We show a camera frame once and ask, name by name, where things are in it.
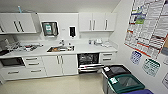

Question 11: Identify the black wall soap dispenser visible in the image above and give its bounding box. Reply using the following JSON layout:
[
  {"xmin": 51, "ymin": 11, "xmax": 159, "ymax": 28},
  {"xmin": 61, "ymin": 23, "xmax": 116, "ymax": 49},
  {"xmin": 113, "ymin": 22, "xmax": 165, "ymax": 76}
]
[{"xmin": 68, "ymin": 25, "xmax": 77, "ymax": 39}]

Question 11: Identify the large colourful wall poster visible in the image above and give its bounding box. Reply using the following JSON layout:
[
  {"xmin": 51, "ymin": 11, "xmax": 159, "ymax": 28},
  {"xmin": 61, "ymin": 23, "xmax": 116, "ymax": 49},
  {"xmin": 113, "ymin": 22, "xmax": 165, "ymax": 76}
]
[{"xmin": 123, "ymin": 0, "xmax": 168, "ymax": 60}]

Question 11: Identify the steel kitchen sink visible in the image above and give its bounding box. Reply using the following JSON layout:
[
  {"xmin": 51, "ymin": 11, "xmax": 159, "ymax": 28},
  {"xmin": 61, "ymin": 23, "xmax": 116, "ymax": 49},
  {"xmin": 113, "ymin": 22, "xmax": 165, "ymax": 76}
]
[{"xmin": 46, "ymin": 45, "xmax": 75, "ymax": 54}]

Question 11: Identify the black coffee machine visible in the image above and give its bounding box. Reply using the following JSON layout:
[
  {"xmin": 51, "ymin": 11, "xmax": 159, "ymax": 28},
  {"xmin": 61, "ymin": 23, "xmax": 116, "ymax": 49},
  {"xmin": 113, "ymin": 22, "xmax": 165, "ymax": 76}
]
[{"xmin": 0, "ymin": 38, "xmax": 11, "ymax": 56}]

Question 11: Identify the black built-in oven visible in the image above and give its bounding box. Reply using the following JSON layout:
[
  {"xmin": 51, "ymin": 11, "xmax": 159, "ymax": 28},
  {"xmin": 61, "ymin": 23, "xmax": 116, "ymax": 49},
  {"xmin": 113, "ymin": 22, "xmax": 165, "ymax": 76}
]
[{"xmin": 0, "ymin": 56, "xmax": 26, "ymax": 68}]

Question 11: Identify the steel paper towel dispenser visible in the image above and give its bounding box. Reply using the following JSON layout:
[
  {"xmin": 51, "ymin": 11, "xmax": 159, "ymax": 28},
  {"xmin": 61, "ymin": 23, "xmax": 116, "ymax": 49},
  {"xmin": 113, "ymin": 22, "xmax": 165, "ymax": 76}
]
[{"xmin": 41, "ymin": 20, "xmax": 60, "ymax": 38}]

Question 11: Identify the black built-in dishwasher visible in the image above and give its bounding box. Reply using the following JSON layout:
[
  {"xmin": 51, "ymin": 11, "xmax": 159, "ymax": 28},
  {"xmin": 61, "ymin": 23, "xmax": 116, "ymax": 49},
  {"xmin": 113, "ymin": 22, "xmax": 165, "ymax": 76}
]
[{"xmin": 76, "ymin": 52, "xmax": 105, "ymax": 74}]

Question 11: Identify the white cloth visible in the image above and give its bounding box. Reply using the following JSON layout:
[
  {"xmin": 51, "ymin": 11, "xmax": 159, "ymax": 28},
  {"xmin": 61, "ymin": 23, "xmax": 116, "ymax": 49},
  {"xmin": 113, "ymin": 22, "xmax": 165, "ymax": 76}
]
[{"xmin": 102, "ymin": 41, "xmax": 115, "ymax": 48}]

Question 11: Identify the blue dish soap bottle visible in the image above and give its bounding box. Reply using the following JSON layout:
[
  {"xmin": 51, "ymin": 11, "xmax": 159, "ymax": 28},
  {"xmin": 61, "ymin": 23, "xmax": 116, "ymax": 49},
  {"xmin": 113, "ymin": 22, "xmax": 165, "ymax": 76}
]
[{"xmin": 87, "ymin": 38, "xmax": 92, "ymax": 46}]

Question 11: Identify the blue spray bottle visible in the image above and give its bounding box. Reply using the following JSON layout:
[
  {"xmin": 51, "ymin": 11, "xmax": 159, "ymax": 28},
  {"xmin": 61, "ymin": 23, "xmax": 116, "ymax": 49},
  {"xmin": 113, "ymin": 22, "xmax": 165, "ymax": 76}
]
[{"xmin": 17, "ymin": 5, "xmax": 23, "ymax": 14}]

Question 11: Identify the chrome sink faucet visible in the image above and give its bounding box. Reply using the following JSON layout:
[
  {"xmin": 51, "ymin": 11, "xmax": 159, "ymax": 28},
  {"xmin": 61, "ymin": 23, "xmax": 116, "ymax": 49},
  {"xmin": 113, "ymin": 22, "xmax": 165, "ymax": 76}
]
[{"xmin": 59, "ymin": 39, "xmax": 66, "ymax": 47}]

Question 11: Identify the yellowish wall paper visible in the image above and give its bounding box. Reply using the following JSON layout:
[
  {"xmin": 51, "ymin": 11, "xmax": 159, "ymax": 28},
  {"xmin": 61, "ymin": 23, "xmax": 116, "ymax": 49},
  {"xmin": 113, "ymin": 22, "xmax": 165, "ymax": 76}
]
[{"xmin": 160, "ymin": 35, "xmax": 168, "ymax": 57}]

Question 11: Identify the small white wall sheet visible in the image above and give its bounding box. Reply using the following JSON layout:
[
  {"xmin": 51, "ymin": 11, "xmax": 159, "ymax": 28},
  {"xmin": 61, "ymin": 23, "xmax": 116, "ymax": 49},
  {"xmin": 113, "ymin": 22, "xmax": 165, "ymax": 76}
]
[
  {"xmin": 161, "ymin": 72, "xmax": 168, "ymax": 89},
  {"xmin": 142, "ymin": 57, "xmax": 162, "ymax": 78},
  {"xmin": 129, "ymin": 50, "xmax": 143, "ymax": 66}
]

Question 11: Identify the white drawer unit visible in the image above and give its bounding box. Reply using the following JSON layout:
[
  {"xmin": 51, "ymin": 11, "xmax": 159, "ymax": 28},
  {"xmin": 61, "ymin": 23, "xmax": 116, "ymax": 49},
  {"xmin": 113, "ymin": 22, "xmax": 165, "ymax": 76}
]
[
  {"xmin": 0, "ymin": 55, "xmax": 47, "ymax": 81},
  {"xmin": 99, "ymin": 51, "xmax": 119, "ymax": 66}
]

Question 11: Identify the grey bin green lid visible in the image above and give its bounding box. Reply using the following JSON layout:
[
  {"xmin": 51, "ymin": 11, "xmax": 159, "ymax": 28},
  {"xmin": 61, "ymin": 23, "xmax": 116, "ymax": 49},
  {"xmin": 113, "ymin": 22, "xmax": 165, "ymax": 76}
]
[{"xmin": 107, "ymin": 73, "xmax": 146, "ymax": 94}]

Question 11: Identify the white two-door base cabinet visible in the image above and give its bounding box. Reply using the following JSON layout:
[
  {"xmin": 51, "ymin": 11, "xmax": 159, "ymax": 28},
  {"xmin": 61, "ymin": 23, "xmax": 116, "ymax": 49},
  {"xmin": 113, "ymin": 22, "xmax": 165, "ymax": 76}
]
[{"xmin": 42, "ymin": 53, "xmax": 80, "ymax": 77}]

